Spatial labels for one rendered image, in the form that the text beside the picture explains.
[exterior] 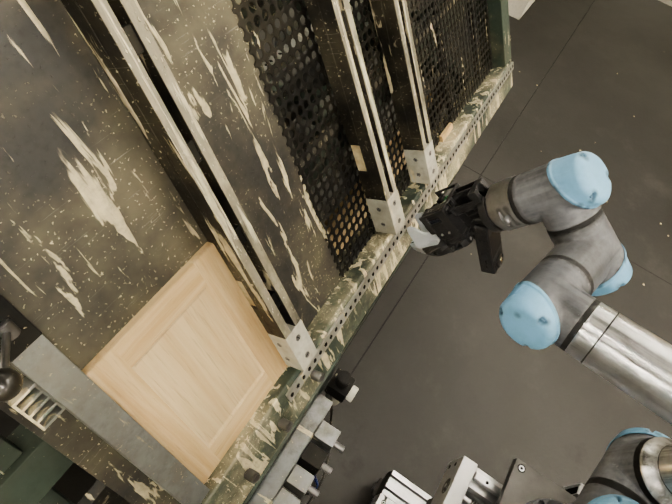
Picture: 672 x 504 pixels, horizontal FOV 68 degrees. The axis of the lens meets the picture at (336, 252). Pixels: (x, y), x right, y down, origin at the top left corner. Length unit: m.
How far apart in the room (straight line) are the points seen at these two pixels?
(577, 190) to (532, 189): 0.06
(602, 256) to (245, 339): 0.70
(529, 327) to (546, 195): 0.18
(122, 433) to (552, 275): 0.71
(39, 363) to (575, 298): 0.71
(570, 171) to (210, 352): 0.72
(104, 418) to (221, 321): 0.28
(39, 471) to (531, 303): 0.79
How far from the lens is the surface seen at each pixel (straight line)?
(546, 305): 0.64
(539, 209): 0.73
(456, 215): 0.82
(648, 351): 0.66
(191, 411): 1.06
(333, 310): 1.30
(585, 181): 0.70
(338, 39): 1.17
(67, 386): 0.86
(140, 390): 0.96
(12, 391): 0.68
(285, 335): 1.11
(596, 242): 0.74
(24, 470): 0.98
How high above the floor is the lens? 2.05
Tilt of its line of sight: 56 degrees down
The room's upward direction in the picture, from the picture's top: 18 degrees clockwise
